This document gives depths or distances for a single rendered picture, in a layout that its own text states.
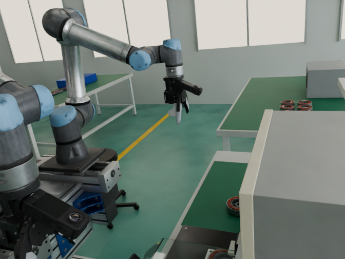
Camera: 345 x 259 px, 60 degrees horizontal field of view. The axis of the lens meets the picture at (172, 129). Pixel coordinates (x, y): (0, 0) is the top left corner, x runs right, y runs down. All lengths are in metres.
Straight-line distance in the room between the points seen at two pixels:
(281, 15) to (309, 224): 4.83
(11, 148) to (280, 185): 0.44
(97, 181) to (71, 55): 0.57
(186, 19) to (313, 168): 5.07
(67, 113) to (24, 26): 6.25
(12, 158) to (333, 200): 0.50
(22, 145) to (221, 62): 5.03
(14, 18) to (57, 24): 6.44
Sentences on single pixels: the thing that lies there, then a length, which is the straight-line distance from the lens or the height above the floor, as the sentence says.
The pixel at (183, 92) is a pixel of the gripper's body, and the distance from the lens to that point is 1.33.
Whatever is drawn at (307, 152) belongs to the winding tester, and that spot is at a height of 1.32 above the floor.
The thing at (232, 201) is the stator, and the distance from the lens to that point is 1.44.
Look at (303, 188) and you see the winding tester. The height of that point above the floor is 1.32.
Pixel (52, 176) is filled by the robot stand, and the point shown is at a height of 0.96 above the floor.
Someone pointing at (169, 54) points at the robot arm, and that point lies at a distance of 1.29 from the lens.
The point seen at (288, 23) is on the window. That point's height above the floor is 1.29.
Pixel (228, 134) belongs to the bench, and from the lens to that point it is 2.32.
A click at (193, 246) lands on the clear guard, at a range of 0.79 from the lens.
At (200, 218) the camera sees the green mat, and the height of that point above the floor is 0.75.
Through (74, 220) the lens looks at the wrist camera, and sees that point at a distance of 0.57.
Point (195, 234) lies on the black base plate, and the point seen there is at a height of 0.77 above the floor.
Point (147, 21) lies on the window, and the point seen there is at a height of 1.56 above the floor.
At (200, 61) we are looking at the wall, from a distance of 5.54.
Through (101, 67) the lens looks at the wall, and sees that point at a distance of 6.47.
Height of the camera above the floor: 1.59
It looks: 20 degrees down
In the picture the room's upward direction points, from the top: 7 degrees counter-clockwise
